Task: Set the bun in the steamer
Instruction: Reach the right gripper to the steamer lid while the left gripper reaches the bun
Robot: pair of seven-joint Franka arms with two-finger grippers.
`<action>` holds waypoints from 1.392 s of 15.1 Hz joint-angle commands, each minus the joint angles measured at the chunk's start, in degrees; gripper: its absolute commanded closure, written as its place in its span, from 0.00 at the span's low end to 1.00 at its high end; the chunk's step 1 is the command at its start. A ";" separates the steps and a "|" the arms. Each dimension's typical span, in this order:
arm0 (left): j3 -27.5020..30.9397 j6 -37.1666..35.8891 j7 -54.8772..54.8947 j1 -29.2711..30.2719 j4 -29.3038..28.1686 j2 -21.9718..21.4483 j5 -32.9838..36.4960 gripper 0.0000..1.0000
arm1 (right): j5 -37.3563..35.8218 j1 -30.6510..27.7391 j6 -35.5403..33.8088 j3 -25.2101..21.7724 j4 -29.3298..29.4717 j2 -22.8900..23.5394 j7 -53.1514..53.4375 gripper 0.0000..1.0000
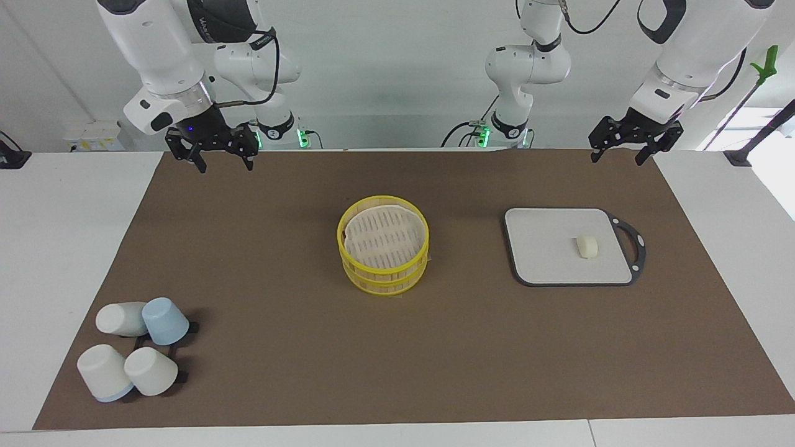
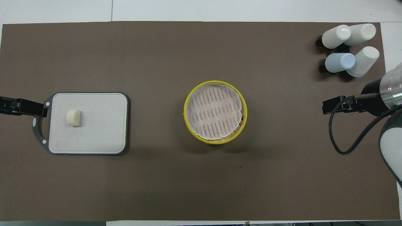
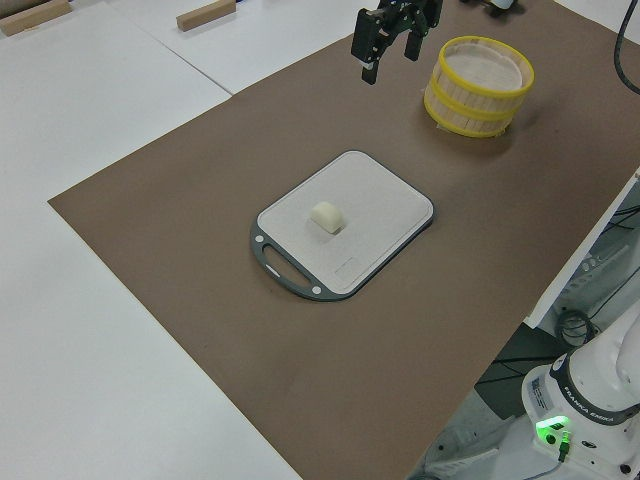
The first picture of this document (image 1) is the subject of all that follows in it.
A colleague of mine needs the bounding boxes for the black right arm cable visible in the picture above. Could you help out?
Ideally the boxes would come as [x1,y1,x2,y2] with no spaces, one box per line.
[214,25,280,109]

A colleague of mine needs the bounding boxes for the black angled stand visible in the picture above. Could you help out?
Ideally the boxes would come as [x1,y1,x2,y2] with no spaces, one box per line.
[724,99,795,167]

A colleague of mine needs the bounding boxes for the black clamp at table edge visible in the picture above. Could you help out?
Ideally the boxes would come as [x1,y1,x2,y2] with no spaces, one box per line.
[0,130,32,169]

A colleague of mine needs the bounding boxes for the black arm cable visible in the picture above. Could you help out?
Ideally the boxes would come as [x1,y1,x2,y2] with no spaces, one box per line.
[214,25,280,109]
[699,47,748,103]

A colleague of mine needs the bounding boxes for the white cup lying sideways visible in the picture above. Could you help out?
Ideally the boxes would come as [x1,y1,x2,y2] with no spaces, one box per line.
[96,302,150,337]

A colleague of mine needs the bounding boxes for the plain white upturned cup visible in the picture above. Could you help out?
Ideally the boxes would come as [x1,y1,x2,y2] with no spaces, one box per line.
[124,346,179,397]

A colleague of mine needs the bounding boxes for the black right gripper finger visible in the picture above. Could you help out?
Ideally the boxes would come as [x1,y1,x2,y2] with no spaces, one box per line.
[231,124,259,170]
[165,129,207,173]

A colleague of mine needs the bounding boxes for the yellow bamboo steamer base tier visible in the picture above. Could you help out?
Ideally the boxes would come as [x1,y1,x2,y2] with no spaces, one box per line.
[342,248,430,296]

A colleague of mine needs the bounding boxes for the light blue cup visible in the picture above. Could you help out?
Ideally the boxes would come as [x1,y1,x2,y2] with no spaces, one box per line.
[142,297,190,346]

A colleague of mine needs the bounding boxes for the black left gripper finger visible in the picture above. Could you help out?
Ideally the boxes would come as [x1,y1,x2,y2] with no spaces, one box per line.
[590,117,628,163]
[635,122,684,166]

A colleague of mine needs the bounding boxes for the black cup rack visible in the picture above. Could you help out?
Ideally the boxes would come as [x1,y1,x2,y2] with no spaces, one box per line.
[134,322,199,384]

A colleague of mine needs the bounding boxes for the grey cutting board black rim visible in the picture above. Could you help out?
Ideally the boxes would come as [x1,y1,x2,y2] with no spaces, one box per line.
[503,207,647,287]

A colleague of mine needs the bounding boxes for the yellow steamer tier with liner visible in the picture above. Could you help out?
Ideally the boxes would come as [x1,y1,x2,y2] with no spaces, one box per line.
[337,196,430,275]

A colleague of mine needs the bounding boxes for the green tipped thin pole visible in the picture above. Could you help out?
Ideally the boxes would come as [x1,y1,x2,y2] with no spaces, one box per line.
[704,45,779,151]

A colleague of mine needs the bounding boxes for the white paper steamer liner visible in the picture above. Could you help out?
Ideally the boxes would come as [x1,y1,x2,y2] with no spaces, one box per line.
[345,205,425,269]

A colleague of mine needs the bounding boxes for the white cup with blue rim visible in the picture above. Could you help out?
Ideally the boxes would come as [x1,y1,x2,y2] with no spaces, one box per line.
[77,344,135,403]

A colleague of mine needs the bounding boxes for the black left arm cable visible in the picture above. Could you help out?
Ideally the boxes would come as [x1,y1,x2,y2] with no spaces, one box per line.
[699,47,748,103]

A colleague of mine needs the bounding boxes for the brown table mat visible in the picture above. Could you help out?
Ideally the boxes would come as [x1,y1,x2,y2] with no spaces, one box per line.
[32,148,795,431]

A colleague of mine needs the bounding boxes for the white box by wall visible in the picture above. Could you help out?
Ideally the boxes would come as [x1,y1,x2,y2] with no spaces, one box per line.
[62,120,125,153]

